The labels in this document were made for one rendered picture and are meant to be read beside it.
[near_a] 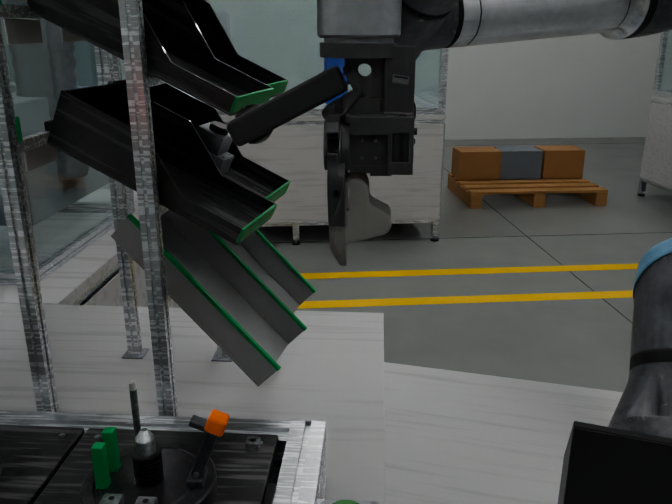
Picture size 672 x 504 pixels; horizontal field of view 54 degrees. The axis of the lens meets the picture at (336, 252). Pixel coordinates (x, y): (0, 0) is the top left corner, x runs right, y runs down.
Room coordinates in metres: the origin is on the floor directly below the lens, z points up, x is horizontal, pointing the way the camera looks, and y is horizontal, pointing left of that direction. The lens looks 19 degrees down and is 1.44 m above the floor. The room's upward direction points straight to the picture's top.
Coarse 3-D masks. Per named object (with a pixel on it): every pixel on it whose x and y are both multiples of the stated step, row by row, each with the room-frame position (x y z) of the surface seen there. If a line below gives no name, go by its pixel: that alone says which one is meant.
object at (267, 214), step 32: (64, 96) 0.84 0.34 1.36; (96, 96) 0.92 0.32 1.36; (64, 128) 0.84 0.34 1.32; (96, 128) 0.83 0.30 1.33; (128, 128) 0.82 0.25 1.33; (160, 128) 0.95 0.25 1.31; (192, 128) 0.94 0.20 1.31; (96, 160) 0.83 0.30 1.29; (128, 160) 0.82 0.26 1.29; (160, 160) 0.81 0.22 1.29; (192, 160) 0.94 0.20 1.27; (160, 192) 0.81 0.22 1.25; (192, 192) 0.88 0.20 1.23; (224, 192) 0.93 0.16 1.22; (224, 224) 0.79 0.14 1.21; (256, 224) 0.84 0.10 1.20
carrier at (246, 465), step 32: (96, 448) 0.57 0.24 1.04; (128, 448) 0.64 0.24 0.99; (160, 448) 0.59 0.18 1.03; (192, 448) 0.64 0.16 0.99; (224, 448) 0.67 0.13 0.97; (64, 480) 0.61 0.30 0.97; (96, 480) 0.57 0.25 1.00; (128, 480) 0.59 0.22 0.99; (160, 480) 0.58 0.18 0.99; (192, 480) 0.58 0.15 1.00; (224, 480) 0.61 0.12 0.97; (256, 480) 0.61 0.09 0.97
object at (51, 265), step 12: (0, 24) 1.51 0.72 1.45; (120, 72) 2.16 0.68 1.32; (12, 96) 1.51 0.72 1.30; (24, 180) 1.51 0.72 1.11; (132, 192) 2.16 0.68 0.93; (132, 204) 2.15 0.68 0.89; (96, 228) 1.86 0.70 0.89; (108, 228) 1.94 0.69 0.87; (84, 240) 1.77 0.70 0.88; (60, 252) 1.64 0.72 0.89; (72, 252) 1.70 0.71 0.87; (48, 264) 1.56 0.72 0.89; (60, 264) 1.62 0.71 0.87; (0, 276) 1.49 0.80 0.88; (12, 276) 1.48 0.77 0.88
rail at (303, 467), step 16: (304, 432) 0.73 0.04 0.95; (320, 432) 0.72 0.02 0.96; (288, 448) 0.69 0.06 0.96; (304, 448) 0.70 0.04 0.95; (320, 448) 0.69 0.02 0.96; (288, 464) 0.66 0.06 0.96; (304, 464) 0.66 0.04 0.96; (320, 464) 0.66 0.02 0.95; (288, 480) 0.63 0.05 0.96; (304, 480) 0.63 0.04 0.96; (320, 480) 0.66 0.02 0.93; (272, 496) 0.59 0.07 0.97; (288, 496) 0.60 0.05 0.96; (304, 496) 0.60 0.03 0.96; (320, 496) 0.66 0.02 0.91
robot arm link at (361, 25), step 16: (320, 0) 0.61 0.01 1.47; (336, 0) 0.59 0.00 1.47; (352, 0) 0.59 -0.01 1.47; (368, 0) 0.59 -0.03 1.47; (384, 0) 0.59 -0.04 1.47; (400, 0) 0.61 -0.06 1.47; (320, 16) 0.61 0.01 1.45; (336, 16) 0.59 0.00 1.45; (352, 16) 0.59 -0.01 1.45; (368, 16) 0.59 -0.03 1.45; (384, 16) 0.59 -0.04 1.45; (400, 16) 0.61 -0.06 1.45; (320, 32) 0.61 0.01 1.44; (336, 32) 0.59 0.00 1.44; (352, 32) 0.59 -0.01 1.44; (368, 32) 0.59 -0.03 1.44; (384, 32) 0.59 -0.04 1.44; (400, 32) 0.62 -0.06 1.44
